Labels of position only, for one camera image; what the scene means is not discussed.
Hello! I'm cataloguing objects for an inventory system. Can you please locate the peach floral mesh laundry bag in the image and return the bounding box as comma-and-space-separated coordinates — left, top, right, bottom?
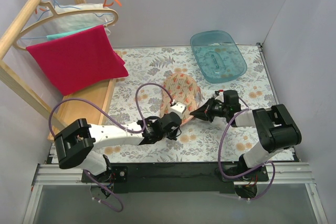
163, 73, 201, 126

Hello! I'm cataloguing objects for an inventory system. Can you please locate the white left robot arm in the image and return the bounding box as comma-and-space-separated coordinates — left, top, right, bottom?
54, 110, 182, 182

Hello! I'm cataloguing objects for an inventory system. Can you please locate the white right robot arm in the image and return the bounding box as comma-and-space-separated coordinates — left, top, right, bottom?
190, 90, 302, 181

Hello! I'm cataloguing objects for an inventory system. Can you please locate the clear teal plastic tub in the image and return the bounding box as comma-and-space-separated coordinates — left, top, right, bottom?
190, 30, 247, 84

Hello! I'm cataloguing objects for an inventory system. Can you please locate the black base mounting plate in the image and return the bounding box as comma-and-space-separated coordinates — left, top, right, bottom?
93, 162, 270, 194

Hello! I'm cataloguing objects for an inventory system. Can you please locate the floral patterned table mat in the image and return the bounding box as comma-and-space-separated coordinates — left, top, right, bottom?
49, 45, 295, 163

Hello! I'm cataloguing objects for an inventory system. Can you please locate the wooden clothes rack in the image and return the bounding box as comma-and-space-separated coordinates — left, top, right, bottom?
0, 0, 116, 147

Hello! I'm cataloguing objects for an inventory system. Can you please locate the magenta red towel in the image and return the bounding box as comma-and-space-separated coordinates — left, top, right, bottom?
26, 25, 129, 96

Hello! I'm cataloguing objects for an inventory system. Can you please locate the white cloth on hanger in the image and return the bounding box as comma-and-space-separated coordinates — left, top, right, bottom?
47, 3, 114, 33

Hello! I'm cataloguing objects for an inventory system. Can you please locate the teal folded cloth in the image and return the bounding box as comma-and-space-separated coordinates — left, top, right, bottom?
46, 27, 90, 41

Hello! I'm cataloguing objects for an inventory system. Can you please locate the beige wooden hanger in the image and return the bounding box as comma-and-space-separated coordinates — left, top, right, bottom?
13, 2, 119, 51

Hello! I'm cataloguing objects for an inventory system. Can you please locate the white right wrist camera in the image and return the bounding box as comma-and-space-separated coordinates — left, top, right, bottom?
213, 90, 224, 102

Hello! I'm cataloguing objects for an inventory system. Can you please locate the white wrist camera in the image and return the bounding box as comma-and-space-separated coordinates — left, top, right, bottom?
213, 90, 224, 102
169, 102, 186, 118

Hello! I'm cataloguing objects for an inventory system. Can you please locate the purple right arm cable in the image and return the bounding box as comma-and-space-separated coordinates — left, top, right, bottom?
218, 98, 276, 201

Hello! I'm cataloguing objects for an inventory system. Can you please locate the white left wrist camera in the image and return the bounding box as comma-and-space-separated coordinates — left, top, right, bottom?
169, 102, 186, 118

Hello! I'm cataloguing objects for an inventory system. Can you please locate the aluminium frame rail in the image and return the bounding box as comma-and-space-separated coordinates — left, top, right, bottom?
31, 162, 329, 224

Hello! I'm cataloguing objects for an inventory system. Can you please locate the blue wire hanger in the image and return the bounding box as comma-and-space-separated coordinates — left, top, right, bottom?
17, 0, 122, 39

